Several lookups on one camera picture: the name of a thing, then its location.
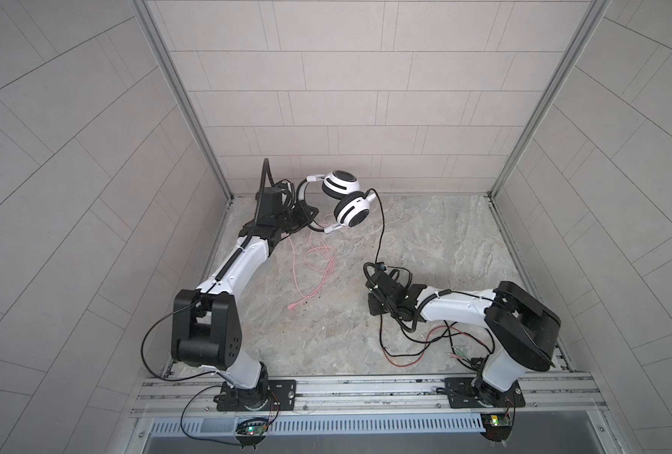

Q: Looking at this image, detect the black headphone cable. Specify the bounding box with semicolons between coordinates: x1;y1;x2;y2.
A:
363;188;496;370

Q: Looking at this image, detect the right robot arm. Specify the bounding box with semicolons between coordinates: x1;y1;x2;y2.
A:
362;262;562;410

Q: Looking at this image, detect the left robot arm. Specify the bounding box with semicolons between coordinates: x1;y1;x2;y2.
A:
171;183;318;410

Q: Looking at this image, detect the right controller circuit board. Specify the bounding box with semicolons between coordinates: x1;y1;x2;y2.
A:
480;412;513;443

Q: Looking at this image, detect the controller circuit board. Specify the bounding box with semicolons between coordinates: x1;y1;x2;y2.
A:
236;418;270;437
480;412;513;443

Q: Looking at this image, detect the left controller circuit board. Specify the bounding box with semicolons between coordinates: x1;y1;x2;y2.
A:
236;418;270;437

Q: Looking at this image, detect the pink headphone cable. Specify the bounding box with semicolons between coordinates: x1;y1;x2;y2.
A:
286;229;338;311

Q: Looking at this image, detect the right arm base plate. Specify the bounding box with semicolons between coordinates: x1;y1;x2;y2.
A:
436;376;526;410

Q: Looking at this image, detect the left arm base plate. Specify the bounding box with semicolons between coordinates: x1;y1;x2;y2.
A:
213;379;296;412

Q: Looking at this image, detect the white slotted cable duct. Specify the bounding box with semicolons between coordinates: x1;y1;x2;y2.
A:
150;414;485;438

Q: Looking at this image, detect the aluminium mounting rail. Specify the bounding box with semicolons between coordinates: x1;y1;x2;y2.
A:
130;372;608;417

